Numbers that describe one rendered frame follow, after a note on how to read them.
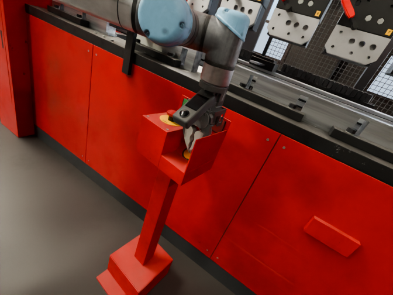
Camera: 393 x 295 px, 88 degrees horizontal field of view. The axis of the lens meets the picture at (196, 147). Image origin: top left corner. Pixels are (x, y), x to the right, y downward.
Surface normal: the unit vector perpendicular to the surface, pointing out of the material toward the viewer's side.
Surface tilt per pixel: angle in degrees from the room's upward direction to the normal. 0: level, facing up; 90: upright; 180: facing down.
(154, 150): 90
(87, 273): 0
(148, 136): 90
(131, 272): 0
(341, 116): 90
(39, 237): 0
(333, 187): 90
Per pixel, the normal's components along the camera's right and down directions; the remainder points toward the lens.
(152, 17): -0.13, 0.44
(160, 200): -0.59, 0.22
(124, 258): 0.30, -0.84
